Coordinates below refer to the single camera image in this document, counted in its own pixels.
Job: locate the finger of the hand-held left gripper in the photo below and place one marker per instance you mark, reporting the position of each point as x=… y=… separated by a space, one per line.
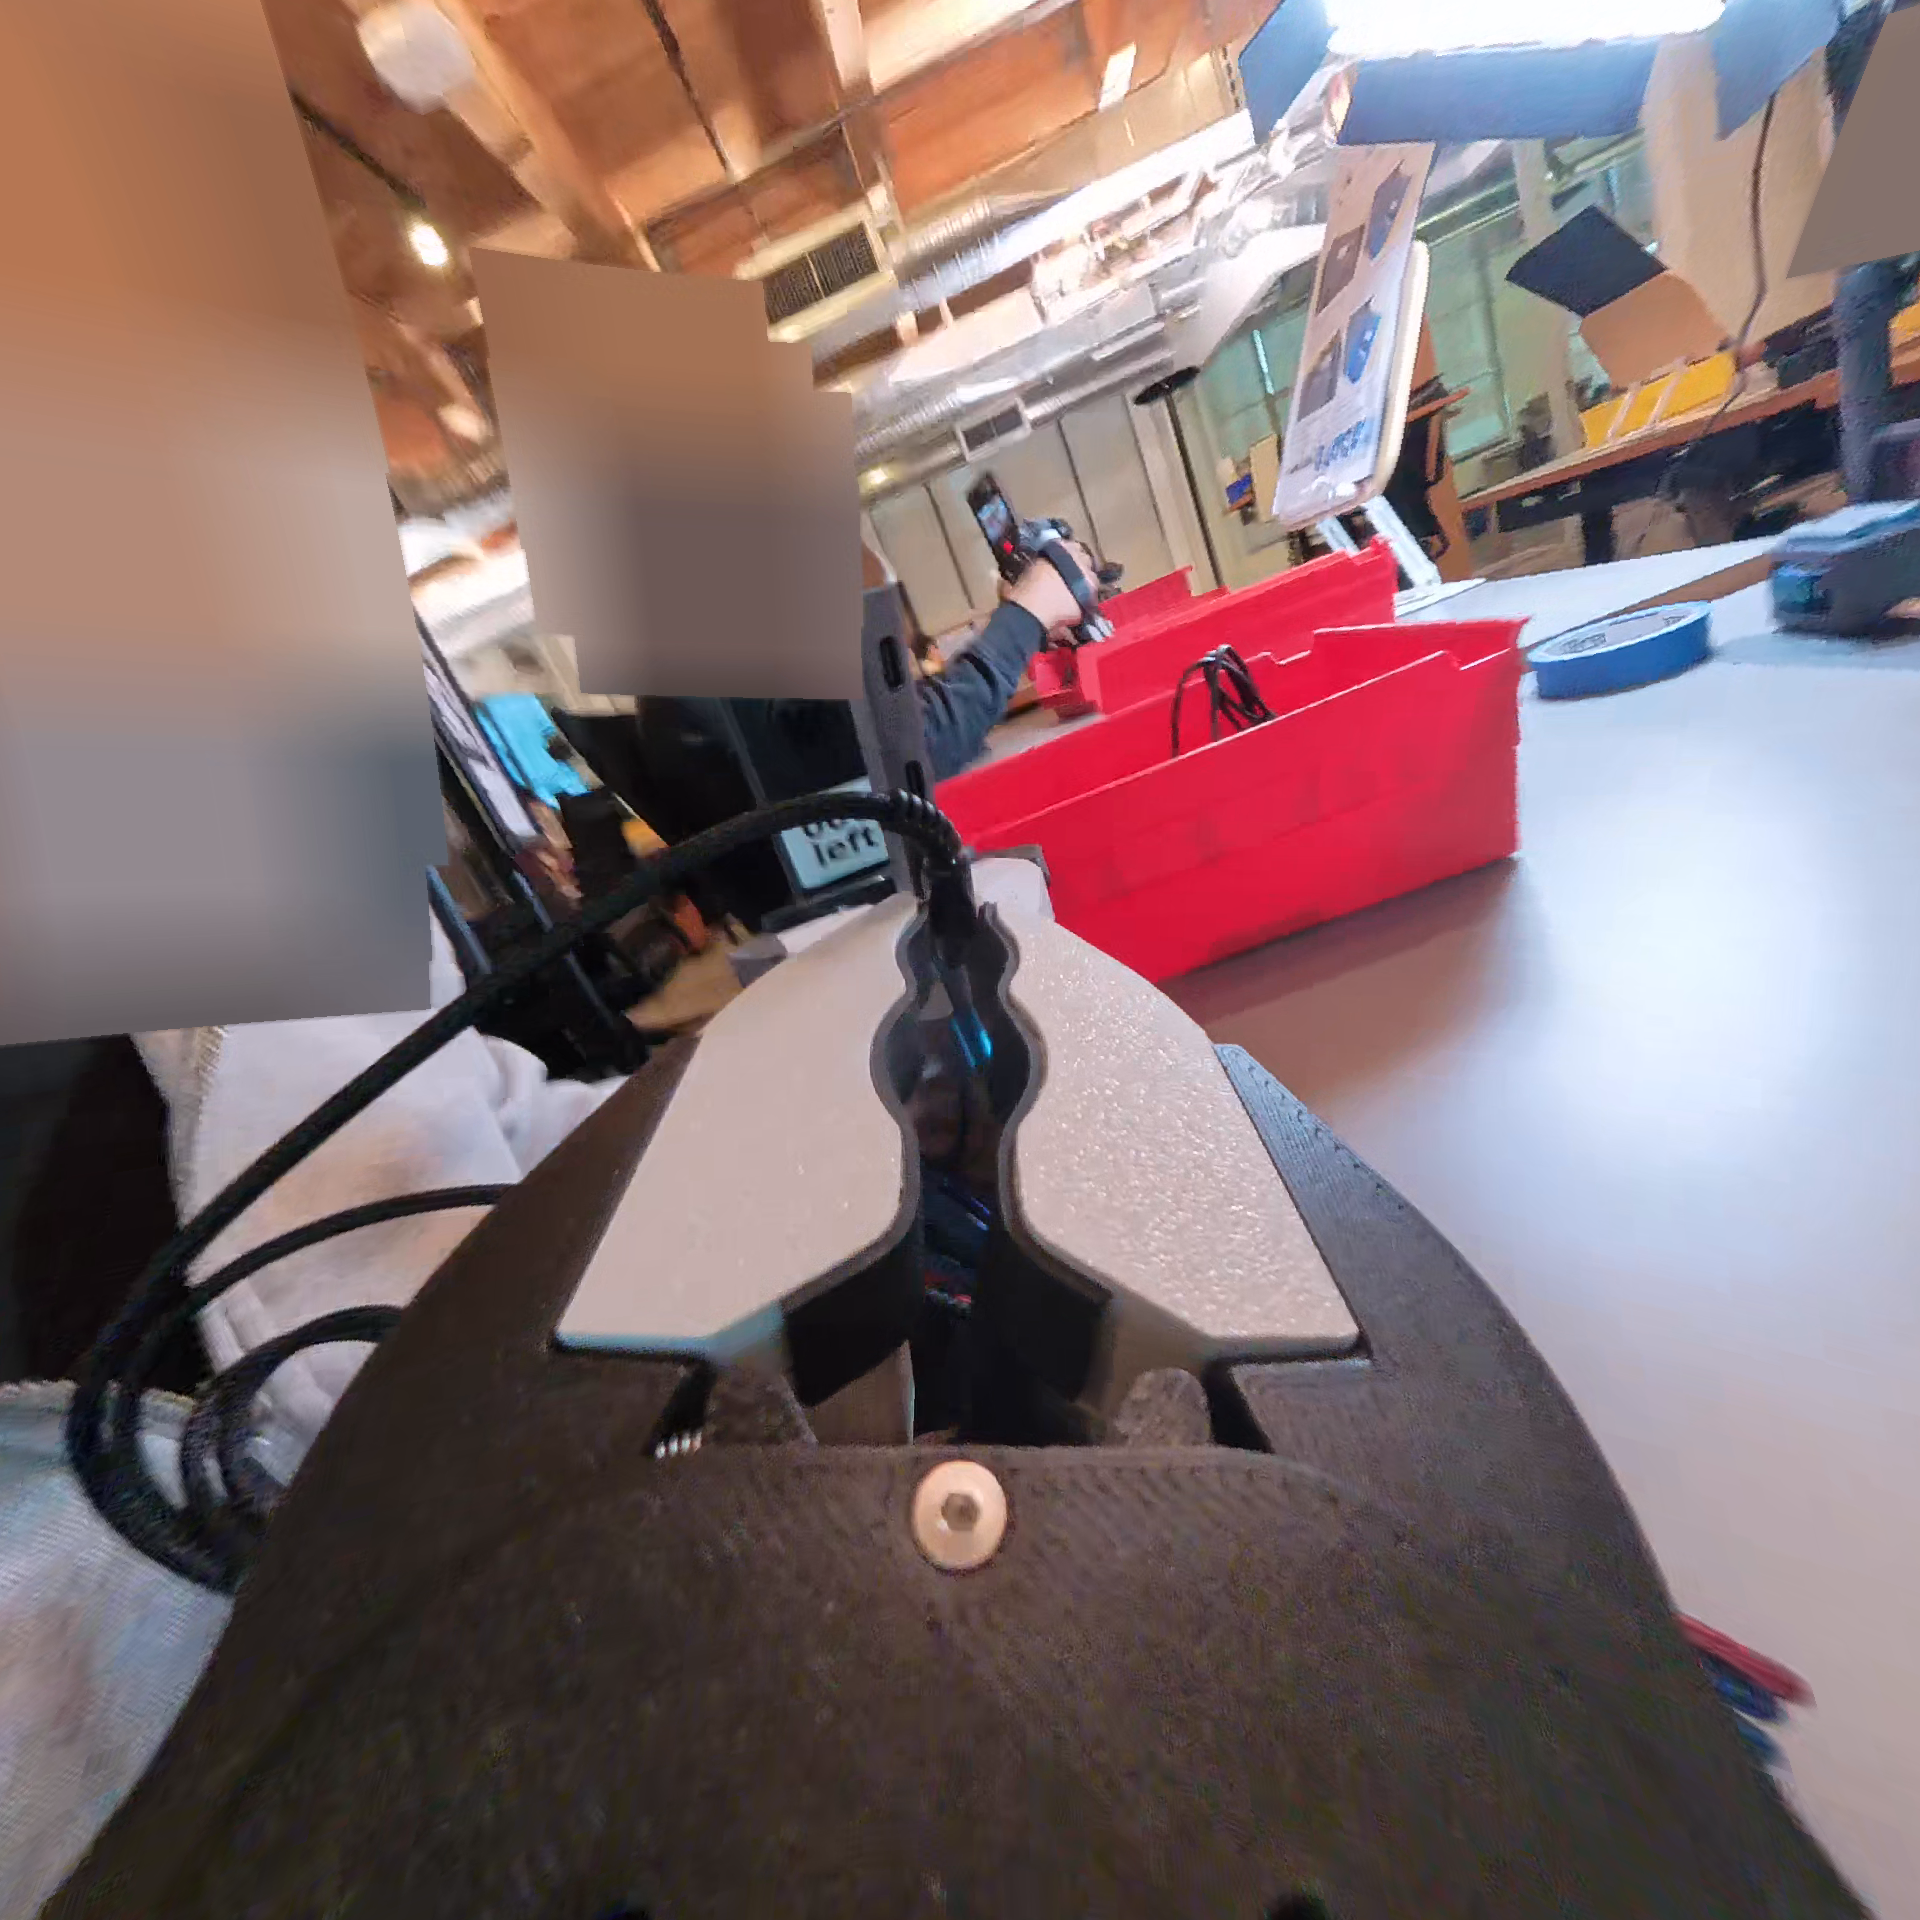
x=759 y=956

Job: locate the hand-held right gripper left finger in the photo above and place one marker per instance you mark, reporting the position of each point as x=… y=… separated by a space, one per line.
x=751 y=1172

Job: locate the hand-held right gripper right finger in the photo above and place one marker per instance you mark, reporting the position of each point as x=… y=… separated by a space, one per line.
x=1170 y=1172

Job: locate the red plastic bin with divider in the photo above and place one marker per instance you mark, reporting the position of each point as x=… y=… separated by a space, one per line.
x=1277 y=839

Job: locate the another person's forearm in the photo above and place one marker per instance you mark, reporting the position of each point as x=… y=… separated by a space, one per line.
x=975 y=692

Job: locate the person in grey hoodie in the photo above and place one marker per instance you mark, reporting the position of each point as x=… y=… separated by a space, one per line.
x=376 y=1110

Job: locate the blue tape roll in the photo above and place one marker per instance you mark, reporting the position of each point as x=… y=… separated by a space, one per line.
x=1621 y=661

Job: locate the white sign stand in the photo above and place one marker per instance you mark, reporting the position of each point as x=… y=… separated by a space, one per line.
x=1350 y=346

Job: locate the wooden desk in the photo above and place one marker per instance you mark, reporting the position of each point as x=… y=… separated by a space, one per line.
x=1517 y=484

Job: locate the dark blue box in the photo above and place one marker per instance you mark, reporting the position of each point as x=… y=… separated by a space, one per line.
x=1851 y=579

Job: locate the studio light panel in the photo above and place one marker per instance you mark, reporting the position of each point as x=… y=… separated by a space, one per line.
x=1499 y=90

